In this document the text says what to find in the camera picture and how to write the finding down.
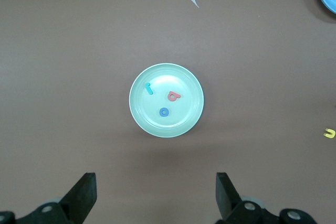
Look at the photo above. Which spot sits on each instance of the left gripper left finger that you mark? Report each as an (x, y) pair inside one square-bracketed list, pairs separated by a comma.
[(78, 203)]

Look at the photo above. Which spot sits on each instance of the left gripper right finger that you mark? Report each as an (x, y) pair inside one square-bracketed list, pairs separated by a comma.
[(231, 203)]

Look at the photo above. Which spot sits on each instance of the blue foam letter o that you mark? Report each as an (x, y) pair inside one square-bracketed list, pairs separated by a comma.
[(161, 112)]

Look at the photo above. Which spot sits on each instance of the pink foam letter b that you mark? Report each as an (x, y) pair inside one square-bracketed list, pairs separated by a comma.
[(178, 96)]

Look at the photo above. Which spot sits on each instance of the teal foam letter j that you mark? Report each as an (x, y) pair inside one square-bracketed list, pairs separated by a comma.
[(149, 90)]

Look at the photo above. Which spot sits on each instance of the pale green plate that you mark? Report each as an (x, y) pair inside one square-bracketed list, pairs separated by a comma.
[(183, 119)]

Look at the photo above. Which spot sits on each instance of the yellow foam letter n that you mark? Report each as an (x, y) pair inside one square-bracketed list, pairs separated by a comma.
[(333, 133)]

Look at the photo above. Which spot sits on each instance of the brown table cover sheet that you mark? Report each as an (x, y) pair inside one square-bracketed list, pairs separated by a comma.
[(78, 51)]

